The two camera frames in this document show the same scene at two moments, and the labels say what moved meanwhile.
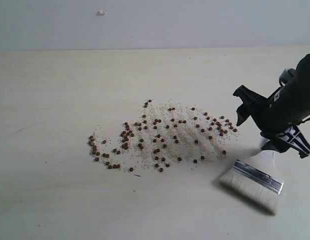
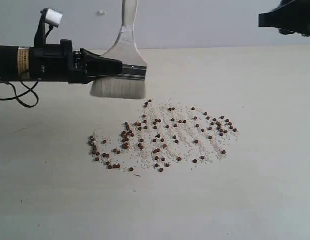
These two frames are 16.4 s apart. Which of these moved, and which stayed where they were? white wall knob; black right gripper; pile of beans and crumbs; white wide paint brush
Moved: white wide paint brush; black right gripper
Stayed: white wall knob; pile of beans and crumbs
